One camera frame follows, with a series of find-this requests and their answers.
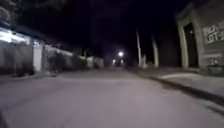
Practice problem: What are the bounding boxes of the grey asphalt road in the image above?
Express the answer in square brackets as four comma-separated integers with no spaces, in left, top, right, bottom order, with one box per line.
[0,67,224,128]

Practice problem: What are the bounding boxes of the grey pavement strip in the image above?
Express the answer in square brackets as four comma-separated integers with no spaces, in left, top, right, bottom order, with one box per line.
[0,73,56,84]

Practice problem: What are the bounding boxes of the grey wall with white lettering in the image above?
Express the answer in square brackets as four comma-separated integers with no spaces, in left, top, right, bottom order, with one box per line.
[175,0,224,76]

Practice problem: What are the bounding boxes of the pale pole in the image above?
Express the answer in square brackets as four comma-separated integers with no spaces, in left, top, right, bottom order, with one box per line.
[134,29,143,68]
[150,34,161,68]

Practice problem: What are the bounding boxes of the white boundary wall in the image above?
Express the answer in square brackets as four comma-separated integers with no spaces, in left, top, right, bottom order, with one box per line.
[0,26,105,76]

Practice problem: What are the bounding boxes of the pale concrete sidewalk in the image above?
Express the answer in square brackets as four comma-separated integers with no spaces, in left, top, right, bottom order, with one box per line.
[134,67,224,105]

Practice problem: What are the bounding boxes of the small street lamp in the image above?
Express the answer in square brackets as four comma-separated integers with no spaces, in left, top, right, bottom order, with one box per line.
[117,50,125,58]

